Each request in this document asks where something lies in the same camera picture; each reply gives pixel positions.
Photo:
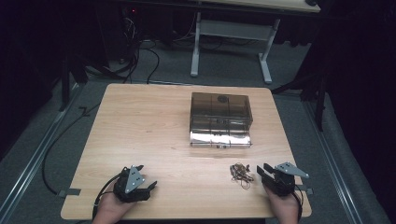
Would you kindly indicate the clear brown drawer box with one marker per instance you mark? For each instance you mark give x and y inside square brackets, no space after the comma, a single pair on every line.
[219,118]

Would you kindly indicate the grey tape strip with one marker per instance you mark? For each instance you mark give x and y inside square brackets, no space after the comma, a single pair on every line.
[308,190]
[70,192]

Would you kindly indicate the pile of rubber bands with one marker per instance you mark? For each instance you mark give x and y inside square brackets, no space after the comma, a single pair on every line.
[240,174]

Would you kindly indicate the metal floor rail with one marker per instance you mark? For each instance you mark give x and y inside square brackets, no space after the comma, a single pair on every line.
[331,161]
[35,155]

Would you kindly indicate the black metal stand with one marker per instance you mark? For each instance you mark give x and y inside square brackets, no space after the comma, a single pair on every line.
[320,109]
[65,87]

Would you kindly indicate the person's left hand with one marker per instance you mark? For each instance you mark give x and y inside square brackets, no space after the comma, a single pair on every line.
[107,210]

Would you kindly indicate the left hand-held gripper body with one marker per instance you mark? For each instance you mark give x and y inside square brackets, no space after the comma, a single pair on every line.
[132,183]

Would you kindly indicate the white metal frame desk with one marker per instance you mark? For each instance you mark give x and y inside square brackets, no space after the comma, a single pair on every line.
[233,31]

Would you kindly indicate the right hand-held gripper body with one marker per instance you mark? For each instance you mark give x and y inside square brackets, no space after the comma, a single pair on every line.
[281,183]

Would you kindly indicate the person's right hand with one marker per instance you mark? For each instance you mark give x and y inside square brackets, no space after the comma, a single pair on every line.
[285,210]

